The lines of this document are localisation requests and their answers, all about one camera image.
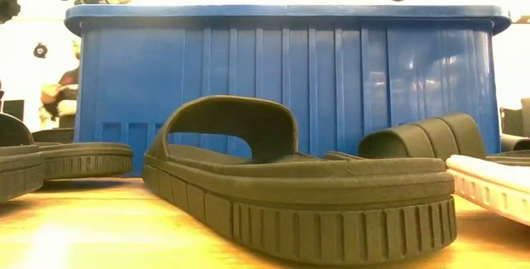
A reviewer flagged black slide sandal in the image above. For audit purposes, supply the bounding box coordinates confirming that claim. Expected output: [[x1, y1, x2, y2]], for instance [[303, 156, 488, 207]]
[[142, 94, 459, 267], [0, 113, 46, 203], [35, 142, 134, 180], [324, 113, 530, 167], [499, 134, 530, 153]]

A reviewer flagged pale pink slide sandal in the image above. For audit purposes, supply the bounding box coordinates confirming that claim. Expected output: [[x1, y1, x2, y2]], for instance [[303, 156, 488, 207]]
[[446, 154, 530, 228]]

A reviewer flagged blue plastic bin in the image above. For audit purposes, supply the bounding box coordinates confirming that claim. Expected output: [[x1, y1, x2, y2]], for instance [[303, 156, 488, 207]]
[[64, 3, 513, 179]]

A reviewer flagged person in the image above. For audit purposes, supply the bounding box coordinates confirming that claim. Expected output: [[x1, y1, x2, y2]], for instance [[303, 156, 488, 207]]
[[39, 40, 81, 129]]

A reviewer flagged dark boxy background object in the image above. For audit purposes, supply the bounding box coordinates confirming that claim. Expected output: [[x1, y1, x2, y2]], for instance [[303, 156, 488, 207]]
[[499, 98, 530, 137]]

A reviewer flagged black background monitor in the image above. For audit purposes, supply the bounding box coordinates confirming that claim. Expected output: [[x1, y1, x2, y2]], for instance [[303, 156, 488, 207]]
[[2, 98, 26, 122]]

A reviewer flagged black round ceiling camera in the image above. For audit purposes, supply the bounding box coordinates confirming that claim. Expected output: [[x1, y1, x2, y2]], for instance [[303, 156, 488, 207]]
[[32, 42, 49, 59]]

